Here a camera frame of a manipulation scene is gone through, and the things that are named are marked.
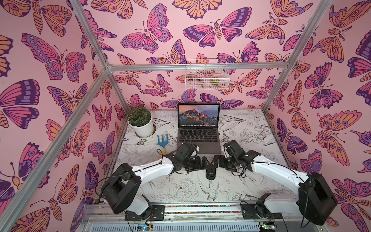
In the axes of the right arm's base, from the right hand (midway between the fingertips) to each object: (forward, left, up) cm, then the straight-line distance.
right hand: (216, 164), depth 84 cm
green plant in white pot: (+26, +49, +10) cm, 56 cm away
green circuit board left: (-31, +38, -8) cm, 49 cm away
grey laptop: (+32, +10, -2) cm, 34 cm away
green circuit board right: (-28, -23, -7) cm, 37 cm away
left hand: (-2, +6, +2) cm, 7 cm away
